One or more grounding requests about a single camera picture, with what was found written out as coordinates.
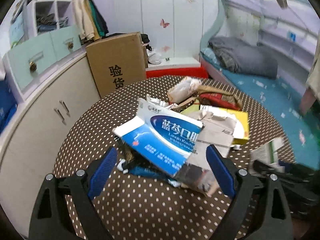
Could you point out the grey folded duvet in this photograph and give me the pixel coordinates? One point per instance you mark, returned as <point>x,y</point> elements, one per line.
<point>238,56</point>

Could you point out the cream low cabinet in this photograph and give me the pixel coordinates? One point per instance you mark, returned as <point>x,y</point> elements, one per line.
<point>32,140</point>

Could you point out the white bag on bench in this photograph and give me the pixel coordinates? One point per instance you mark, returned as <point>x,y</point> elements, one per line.
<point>154,57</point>

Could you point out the blue paper bag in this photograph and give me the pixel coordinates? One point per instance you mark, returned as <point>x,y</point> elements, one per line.
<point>8,104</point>

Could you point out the white cubby shelf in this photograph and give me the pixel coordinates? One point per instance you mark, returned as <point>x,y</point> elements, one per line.
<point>41,16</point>

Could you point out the white orange plastic bag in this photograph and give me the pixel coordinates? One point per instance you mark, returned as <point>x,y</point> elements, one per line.
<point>184,89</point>

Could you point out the red brown snack bag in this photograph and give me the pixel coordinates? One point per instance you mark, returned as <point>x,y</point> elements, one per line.
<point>212,96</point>

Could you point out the teal drawer unit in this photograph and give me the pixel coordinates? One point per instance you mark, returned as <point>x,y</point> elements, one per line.
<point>30,63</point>

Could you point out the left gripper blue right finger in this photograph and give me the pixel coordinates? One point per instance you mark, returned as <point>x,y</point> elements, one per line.
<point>223,169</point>

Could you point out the blue white medicine box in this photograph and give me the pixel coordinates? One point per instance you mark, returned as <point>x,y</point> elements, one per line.
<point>163,137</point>

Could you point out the yellow white carton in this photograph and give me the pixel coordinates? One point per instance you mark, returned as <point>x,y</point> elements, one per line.
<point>241,130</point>

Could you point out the teal bed mattress cover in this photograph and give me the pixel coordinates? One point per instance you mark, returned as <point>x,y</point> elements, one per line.
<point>281,100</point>

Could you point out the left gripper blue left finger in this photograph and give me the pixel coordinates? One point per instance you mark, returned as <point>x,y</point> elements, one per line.
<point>99,172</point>

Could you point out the red storage bench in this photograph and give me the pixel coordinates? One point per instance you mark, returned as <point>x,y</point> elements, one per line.
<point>177,66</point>

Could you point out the wardrobe with butterfly stickers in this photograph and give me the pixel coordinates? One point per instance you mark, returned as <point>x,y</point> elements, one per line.
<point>174,27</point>

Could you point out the teal bunk bed frame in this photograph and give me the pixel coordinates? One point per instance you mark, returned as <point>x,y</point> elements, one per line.
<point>288,29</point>

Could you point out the hanging clothes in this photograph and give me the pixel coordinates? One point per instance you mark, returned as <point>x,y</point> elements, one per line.
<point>90,23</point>

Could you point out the white barcode box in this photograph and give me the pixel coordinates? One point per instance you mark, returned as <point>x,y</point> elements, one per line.
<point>268,154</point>

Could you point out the grey paper wrapper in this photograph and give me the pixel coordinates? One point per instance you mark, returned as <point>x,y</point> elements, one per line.
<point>196,173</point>

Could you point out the brown cardboard box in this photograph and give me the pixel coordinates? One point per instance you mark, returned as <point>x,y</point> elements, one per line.
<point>116,62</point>

